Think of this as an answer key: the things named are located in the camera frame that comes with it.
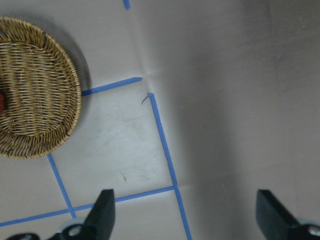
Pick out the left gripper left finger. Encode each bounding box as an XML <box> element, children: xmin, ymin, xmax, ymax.
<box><xmin>4</xmin><ymin>189</ymin><xmax>116</xmax><ymax>240</ymax></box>

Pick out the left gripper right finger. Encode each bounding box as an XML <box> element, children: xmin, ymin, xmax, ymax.
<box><xmin>255</xmin><ymin>189</ymin><xmax>320</xmax><ymax>240</ymax></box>

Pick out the woven wicker basket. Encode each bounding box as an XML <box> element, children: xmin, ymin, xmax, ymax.
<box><xmin>0</xmin><ymin>16</ymin><xmax>82</xmax><ymax>159</ymax></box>

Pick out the red apple in basket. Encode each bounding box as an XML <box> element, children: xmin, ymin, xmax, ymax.
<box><xmin>0</xmin><ymin>92</ymin><xmax>6</xmax><ymax>116</ymax></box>

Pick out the brown paper table cover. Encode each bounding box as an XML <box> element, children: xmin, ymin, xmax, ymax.
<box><xmin>0</xmin><ymin>0</ymin><xmax>320</xmax><ymax>240</ymax></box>

